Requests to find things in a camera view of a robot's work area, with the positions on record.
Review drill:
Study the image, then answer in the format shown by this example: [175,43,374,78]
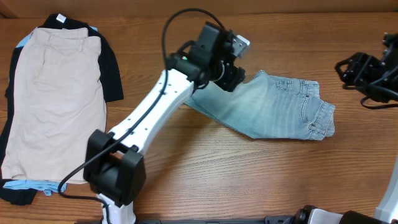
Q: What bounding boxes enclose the light blue denim shorts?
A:
[185,70,335,141]

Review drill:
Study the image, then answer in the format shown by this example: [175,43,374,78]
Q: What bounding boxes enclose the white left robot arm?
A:
[83,22,250,223]

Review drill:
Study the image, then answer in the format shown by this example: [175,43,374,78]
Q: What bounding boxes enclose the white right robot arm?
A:
[283,33,397,224]

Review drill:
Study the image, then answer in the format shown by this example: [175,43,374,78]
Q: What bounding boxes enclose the beige khaki shorts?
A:
[1,27,108,185]

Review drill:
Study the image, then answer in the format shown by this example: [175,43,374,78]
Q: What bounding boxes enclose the light blue garment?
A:
[2,26,99,197]

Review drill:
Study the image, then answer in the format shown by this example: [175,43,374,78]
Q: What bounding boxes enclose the black t-shirt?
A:
[1,14,124,205]

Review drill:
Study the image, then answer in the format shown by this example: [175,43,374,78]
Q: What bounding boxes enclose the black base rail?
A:
[74,215,296,224]

